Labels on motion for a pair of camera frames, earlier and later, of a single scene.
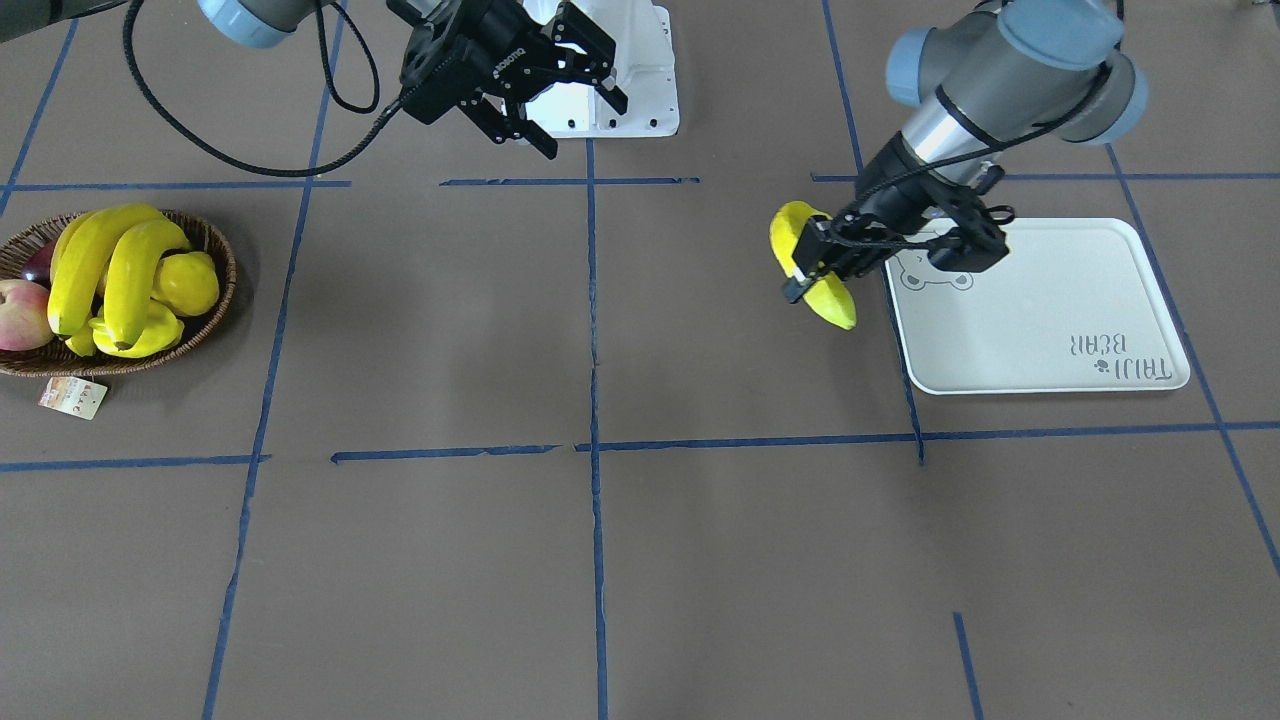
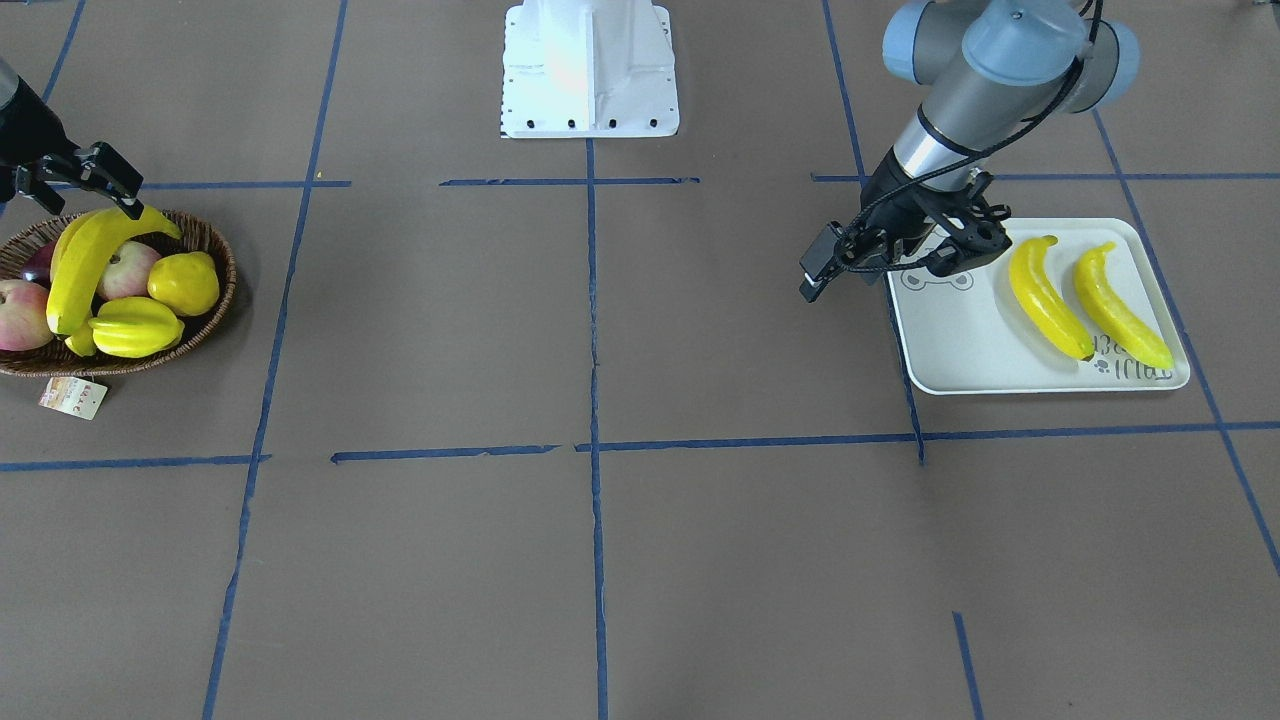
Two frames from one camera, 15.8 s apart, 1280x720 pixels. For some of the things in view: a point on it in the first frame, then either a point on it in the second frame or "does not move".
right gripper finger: x=502 y=127 → x=42 y=192
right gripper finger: x=572 y=25 → x=108 y=172
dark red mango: x=37 y=267 does not move
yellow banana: x=81 y=262 → x=1044 y=301
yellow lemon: x=186 y=282 does not move
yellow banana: x=827 y=295 → x=1100 y=295
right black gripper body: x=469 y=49 → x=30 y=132
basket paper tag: x=74 y=396 does not move
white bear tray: x=1075 y=306 does not move
